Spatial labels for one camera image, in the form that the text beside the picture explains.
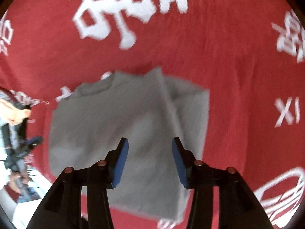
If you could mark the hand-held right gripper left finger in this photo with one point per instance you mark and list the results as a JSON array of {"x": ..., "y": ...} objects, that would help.
[{"x": 120, "y": 164}]

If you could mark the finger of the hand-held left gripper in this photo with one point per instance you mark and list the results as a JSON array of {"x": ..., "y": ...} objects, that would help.
[{"x": 35, "y": 140}]

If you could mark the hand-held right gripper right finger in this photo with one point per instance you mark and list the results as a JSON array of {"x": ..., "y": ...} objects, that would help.
[{"x": 180, "y": 164}]

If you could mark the grey sweater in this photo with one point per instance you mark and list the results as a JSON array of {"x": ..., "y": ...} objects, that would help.
[{"x": 107, "y": 124}]

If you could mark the person's left hand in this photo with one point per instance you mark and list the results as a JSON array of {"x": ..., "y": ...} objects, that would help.
[{"x": 13, "y": 180}]

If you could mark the orange cloth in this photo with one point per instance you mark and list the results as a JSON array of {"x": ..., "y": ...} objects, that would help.
[{"x": 14, "y": 114}]

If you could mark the grey cloth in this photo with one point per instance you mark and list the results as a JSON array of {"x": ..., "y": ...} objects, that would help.
[{"x": 6, "y": 95}]

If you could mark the red printed blanket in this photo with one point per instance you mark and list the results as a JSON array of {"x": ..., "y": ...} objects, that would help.
[{"x": 214, "y": 52}]

